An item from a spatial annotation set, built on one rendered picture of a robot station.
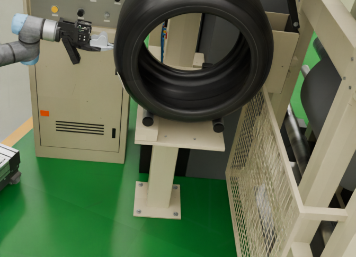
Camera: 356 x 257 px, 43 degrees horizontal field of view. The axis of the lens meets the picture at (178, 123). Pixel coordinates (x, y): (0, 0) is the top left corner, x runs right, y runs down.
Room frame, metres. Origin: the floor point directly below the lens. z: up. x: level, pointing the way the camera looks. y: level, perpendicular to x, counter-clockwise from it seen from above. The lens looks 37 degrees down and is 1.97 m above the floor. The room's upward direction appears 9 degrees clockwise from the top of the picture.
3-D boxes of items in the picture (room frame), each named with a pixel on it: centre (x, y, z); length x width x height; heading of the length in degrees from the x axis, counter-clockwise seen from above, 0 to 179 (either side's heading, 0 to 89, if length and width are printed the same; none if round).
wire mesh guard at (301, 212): (1.40, -0.36, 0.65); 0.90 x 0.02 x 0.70; 7
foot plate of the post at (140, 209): (1.84, 0.05, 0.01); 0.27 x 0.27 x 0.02; 7
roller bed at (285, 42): (1.85, -0.35, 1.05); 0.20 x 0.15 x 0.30; 7
